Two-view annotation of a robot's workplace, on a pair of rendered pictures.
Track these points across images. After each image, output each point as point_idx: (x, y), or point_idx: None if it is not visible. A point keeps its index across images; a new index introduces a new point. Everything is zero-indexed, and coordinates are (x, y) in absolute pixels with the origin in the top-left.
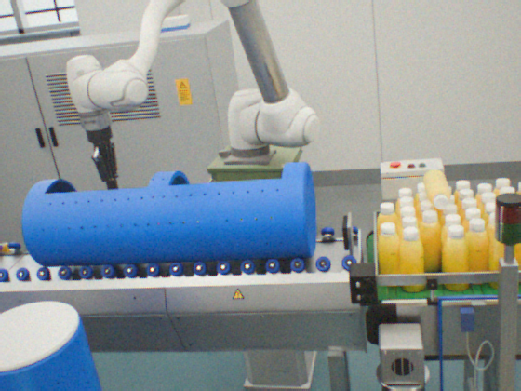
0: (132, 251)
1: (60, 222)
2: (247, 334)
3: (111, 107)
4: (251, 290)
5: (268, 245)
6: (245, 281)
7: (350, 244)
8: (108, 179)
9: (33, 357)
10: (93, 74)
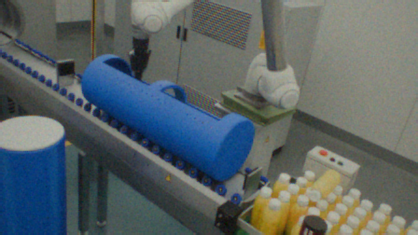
0: (125, 119)
1: (99, 82)
2: (169, 204)
3: (139, 27)
4: (176, 180)
5: (191, 158)
6: (174, 172)
7: (245, 187)
8: (134, 70)
9: (14, 147)
10: (142, 3)
